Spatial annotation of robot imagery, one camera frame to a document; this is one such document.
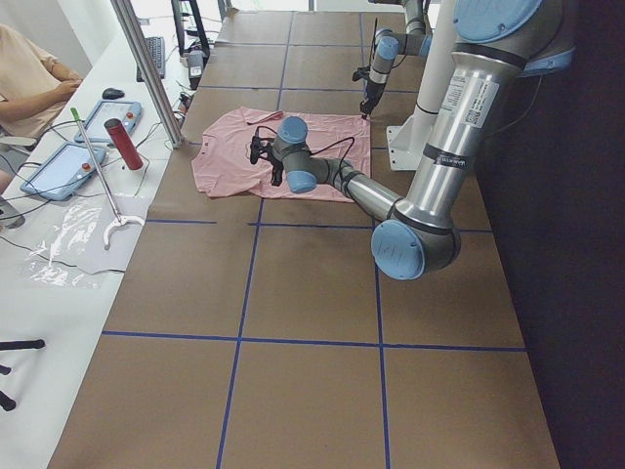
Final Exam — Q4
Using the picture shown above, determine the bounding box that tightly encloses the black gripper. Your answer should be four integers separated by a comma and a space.
271, 163, 283, 186
359, 81, 382, 120

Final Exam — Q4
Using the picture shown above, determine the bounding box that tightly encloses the pink t-shirt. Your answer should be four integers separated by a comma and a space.
191, 107, 371, 202

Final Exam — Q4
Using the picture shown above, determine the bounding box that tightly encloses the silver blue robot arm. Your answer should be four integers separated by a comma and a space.
353, 0, 433, 118
250, 1, 578, 280

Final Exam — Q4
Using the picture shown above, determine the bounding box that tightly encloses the black power adapter box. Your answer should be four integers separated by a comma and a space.
187, 50, 205, 90

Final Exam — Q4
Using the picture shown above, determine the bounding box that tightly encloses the far teach pendant tablet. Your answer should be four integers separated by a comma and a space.
84, 100, 143, 144

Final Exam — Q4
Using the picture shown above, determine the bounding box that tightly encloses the teach pendant tablet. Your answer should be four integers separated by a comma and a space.
84, 100, 143, 144
21, 143, 95, 201

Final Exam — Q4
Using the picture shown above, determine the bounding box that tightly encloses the red cylindrical bottle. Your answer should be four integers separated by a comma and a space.
104, 118, 144, 171

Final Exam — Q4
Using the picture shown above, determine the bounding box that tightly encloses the reacher grabber stick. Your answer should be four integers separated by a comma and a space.
70, 107, 146, 250

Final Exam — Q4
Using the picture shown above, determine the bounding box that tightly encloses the black keyboard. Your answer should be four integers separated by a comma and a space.
146, 36, 166, 78

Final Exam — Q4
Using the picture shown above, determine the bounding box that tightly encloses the black computer mouse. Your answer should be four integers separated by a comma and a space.
102, 88, 125, 100

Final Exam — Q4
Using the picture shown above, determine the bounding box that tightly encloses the near teach pendant tablet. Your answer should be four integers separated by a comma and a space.
21, 143, 95, 201

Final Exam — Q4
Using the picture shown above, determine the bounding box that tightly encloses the clear plastic bag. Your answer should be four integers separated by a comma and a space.
21, 195, 142, 289

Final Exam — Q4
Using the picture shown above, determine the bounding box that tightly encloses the seated person beige shirt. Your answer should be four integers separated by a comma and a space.
0, 22, 84, 196

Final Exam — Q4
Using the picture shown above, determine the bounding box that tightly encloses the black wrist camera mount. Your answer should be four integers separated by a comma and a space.
249, 137, 272, 165
352, 66, 370, 82

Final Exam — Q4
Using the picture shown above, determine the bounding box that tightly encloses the aluminium frame post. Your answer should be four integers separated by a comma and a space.
110, 0, 184, 149

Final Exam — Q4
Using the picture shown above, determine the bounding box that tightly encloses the black camera tripod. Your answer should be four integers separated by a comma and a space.
1, 338, 46, 411

